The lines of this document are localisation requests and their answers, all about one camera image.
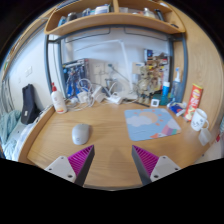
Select white wall switch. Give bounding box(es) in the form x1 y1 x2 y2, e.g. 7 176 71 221
24 66 34 78

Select large white power adapter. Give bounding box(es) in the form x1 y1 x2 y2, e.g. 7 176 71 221
91 85 107 104

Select wooden shelf unit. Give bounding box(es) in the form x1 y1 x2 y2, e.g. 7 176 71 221
43 0 187 37

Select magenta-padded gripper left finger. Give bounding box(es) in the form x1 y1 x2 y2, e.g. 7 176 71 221
44 144 96 188

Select black ruler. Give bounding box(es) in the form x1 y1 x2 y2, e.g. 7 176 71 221
131 99 151 108

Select white cable bundle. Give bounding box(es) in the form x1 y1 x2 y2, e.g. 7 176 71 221
66 78 113 112

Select white wall plate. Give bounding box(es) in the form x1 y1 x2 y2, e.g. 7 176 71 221
131 61 146 76

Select metal cup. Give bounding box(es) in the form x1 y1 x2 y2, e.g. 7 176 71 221
105 78 116 90

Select teal round tin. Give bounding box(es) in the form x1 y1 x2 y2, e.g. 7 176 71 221
159 94 171 106

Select grey computer mouse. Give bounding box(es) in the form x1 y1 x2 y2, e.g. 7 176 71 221
71 123 91 146

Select white block charger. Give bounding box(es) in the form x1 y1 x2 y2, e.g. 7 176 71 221
77 91 89 104

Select small clear plastic packet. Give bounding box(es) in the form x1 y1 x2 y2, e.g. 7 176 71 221
198 128 213 147

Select teal blanket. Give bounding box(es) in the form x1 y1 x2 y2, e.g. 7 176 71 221
0 109 22 161

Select clear blue spray bottle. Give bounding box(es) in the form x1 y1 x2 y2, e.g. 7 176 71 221
171 67 184 103

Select blue robot model kit box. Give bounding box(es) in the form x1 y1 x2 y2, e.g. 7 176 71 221
62 59 90 98

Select blue cloud print mouse pad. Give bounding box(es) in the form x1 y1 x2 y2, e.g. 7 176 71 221
124 107 183 142

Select blue tissue pack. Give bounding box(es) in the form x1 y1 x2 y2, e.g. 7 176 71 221
167 101 188 117

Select white desk lamp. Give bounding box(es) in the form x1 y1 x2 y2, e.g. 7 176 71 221
73 39 139 101

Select grey metal desk frame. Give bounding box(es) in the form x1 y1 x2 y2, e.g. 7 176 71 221
43 24 189 104

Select black bag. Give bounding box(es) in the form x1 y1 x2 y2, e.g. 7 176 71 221
20 83 41 126

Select blue tube white cap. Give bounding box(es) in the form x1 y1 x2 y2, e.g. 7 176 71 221
161 80 171 98

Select white mug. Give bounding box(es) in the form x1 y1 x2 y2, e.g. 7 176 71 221
190 108 210 132

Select bed with light sheet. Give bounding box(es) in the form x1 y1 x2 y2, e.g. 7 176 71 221
9 121 36 162

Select white wall socket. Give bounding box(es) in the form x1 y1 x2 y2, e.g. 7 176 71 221
91 61 106 76

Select red chips can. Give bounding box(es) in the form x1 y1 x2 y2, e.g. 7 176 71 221
183 83 204 122

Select white red-pump lotion bottle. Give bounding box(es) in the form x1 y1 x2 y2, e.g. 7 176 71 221
50 82 68 115

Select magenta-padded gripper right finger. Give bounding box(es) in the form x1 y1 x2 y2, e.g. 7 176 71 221
131 144 182 186

